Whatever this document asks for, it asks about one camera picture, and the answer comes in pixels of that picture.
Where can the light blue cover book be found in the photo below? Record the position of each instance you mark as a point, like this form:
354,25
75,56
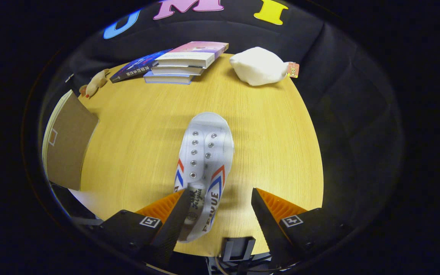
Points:
166,79

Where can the white plush toy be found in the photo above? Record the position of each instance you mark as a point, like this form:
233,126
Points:
258,65

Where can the white canvas shoe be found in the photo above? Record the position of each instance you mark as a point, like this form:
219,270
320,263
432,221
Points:
208,133

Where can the beige fabric storage box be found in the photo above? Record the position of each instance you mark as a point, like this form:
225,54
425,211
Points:
69,145

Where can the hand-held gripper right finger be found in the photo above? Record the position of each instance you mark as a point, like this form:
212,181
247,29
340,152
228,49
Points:
266,225

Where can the white cover book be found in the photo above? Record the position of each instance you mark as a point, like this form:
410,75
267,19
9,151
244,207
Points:
174,70

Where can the black plastic bracket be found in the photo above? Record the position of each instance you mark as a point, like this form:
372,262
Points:
237,248

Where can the beige plush dog toy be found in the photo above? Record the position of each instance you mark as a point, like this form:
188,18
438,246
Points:
96,82

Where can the pink cover book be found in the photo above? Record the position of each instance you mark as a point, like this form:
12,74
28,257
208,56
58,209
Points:
193,49

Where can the dark blue book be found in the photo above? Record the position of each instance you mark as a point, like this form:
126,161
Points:
136,67

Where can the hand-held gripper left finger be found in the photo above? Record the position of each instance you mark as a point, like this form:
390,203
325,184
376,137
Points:
174,225

